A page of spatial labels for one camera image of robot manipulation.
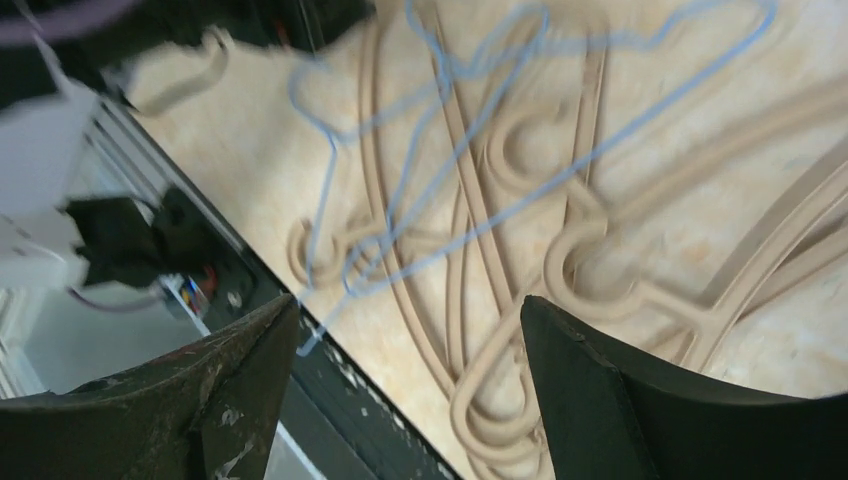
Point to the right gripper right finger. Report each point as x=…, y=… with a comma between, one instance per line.
x=613, y=411

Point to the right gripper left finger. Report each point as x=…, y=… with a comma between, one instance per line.
x=208, y=410

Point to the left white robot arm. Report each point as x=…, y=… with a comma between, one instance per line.
x=40, y=150

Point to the beige plastic hanger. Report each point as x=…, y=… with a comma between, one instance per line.
x=757, y=257
x=458, y=377
x=188, y=87
x=494, y=443

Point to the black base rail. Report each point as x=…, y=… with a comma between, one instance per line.
x=344, y=423

